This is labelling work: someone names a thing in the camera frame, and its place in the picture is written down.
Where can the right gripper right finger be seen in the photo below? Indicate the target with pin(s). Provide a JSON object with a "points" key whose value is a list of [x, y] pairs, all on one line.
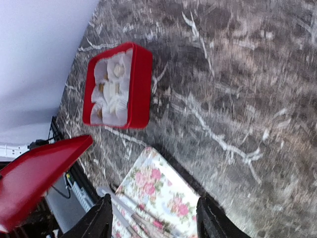
{"points": [[212, 222]]}

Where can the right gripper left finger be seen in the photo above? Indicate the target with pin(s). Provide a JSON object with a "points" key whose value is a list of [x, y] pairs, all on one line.
{"points": [[96, 223]]}

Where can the red box lid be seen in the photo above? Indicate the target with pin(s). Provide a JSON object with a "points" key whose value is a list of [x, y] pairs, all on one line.
{"points": [[24, 181]]}

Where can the white chocolate bar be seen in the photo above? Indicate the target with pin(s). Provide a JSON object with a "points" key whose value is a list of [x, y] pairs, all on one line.
{"points": [[110, 90]]}

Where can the red chocolate box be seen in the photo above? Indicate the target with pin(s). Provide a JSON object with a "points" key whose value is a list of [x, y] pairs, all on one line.
{"points": [[134, 87]]}

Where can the white chocolate cube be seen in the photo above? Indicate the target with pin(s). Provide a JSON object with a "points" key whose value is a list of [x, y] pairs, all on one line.
{"points": [[119, 70]]}

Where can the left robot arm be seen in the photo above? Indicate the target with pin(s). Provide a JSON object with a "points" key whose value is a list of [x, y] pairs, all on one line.
{"points": [[11, 151]]}

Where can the floral rectangular tray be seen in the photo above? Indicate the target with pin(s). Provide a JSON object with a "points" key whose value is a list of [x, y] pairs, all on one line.
{"points": [[156, 191]]}

